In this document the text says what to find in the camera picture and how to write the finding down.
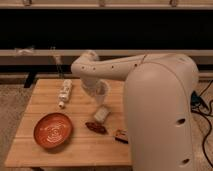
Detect translucent plastic cup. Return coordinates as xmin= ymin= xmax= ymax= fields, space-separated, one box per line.
xmin=95 ymin=81 xmax=109 ymax=106

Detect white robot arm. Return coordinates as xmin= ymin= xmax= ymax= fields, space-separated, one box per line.
xmin=71 ymin=51 xmax=198 ymax=171

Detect white squeeze bottle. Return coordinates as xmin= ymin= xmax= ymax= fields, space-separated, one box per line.
xmin=58 ymin=79 xmax=72 ymax=108

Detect dark red snack packet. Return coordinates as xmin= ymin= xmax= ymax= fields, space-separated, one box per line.
xmin=85 ymin=122 xmax=107 ymax=134

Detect wooden table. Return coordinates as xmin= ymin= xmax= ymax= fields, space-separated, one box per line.
xmin=5 ymin=79 xmax=131 ymax=168

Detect brown chocolate bar box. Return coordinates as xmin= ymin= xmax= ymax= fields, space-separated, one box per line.
xmin=115 ymin=130 xmax=128 ymax=143

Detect grey metal rail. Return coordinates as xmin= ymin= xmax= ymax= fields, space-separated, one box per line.
xmin=0 ymin=49 xmax=213 ymax=65

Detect black cables on floor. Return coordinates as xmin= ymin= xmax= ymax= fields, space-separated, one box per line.
xmin=190 ymin=79 xmax=213 ymax=169

